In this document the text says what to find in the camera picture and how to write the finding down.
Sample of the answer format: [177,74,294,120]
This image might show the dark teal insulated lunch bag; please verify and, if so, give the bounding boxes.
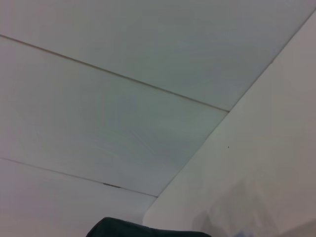
[86,217,214,237]

